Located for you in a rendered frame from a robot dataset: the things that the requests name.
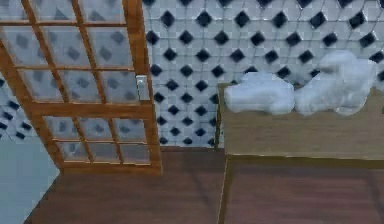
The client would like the white crumpled cloth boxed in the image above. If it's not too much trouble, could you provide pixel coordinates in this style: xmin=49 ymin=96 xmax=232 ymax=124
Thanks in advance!
xmin=294 ymin=49 xmax=379 ymax=117
xmin=223 ymin=71 xmax=296 ymax=115

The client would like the brown wooden glass-paned door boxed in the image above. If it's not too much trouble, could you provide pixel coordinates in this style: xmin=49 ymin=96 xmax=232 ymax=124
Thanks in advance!
xmin=0 ymin=0 xmax=163 ymax=176

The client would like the brown wooden cabinet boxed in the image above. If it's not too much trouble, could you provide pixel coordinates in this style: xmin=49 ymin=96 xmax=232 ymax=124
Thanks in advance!
xmin=214 ymin=82 xmax=384 ymax=224

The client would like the silver door handle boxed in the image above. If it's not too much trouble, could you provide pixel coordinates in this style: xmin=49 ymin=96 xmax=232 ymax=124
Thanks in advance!
xmin=135 ymin=74 xmax=151 ymax=102

